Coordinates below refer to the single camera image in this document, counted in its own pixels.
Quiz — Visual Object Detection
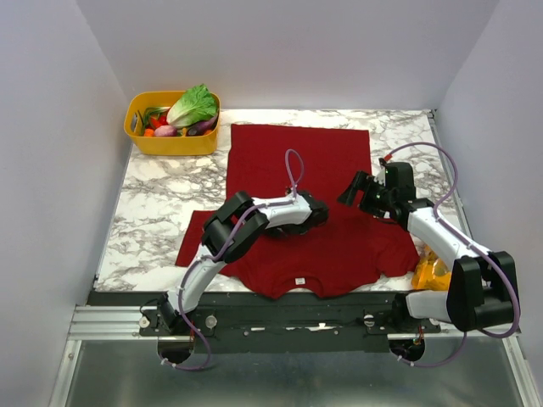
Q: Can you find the red t-shirt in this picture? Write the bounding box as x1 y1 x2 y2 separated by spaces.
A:
175 122 421 301

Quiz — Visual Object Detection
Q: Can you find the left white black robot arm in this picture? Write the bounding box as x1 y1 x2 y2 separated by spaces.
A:
157 190 329 335

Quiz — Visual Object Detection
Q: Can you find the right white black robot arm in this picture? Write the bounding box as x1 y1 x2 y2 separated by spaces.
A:
338 161 520 333

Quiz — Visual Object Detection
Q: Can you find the orange snack bag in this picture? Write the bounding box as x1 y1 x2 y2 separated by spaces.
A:
411 245 451 292

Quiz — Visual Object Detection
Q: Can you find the yellow plastic basket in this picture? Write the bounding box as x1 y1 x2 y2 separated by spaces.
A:
124 91 221 156

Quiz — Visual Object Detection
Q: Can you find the green lettuce toy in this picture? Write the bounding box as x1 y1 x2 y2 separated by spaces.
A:
166 84 218 128

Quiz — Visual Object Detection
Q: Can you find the pink radish toy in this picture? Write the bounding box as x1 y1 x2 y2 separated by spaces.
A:
154 125 177 137

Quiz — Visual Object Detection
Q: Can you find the red pepper toy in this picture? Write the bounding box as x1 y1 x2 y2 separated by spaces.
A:
148 115 168 129

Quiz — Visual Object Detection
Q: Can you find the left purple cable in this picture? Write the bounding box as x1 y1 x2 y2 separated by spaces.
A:
160 148 306 371

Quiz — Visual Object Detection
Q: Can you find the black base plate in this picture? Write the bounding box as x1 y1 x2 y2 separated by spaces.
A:
87 291 462 360

